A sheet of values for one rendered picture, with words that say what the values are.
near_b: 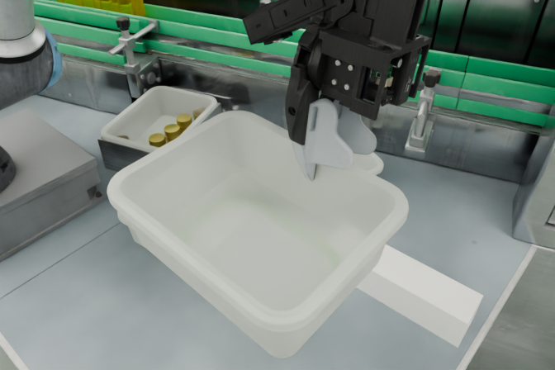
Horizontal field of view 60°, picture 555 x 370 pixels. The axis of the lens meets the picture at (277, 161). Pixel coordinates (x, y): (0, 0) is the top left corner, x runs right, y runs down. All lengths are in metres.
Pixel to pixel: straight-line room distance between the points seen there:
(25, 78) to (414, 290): 0.71
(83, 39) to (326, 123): 0.89
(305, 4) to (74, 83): 0.96
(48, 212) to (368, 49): 0.73
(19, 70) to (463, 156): 0.84
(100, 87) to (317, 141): 0.88
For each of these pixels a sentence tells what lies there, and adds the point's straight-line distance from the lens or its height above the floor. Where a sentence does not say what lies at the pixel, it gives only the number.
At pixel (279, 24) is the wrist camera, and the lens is 0.43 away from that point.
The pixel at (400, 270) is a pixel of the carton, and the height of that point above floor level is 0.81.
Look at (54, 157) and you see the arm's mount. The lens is 0.98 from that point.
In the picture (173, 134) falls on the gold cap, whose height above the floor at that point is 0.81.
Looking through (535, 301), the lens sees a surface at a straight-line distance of 1.10.
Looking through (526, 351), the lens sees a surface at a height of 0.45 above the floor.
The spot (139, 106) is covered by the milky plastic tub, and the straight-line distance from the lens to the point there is 1.12.
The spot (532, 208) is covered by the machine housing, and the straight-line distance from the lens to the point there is 0.93.
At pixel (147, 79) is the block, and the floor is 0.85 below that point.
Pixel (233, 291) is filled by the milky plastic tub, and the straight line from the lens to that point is 0.35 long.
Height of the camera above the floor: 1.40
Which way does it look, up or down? 38 degrees down
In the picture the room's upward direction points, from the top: straight up
